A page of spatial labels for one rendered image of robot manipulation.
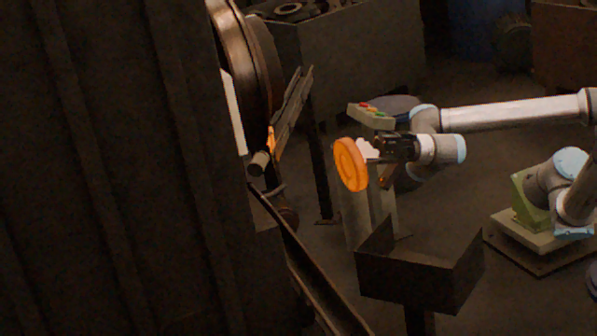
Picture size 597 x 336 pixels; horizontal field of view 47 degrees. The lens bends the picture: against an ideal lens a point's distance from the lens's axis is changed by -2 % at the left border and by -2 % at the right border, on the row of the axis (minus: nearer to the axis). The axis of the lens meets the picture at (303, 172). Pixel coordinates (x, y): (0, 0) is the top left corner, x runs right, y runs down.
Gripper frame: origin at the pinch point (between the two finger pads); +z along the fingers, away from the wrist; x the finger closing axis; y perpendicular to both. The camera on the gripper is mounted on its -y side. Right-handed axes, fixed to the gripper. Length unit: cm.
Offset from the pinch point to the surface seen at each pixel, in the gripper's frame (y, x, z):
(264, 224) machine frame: -7.0, 25.6, 33.3
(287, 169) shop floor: -69, -188, -58
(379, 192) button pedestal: -45, -85, -60
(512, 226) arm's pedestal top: -46, -42, -100
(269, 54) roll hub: 27.1, -7.1, 23.8
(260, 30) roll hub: 32.8, -11.7, 25.1
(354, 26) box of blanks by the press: 9, -224, -108
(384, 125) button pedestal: -12, -77, -54
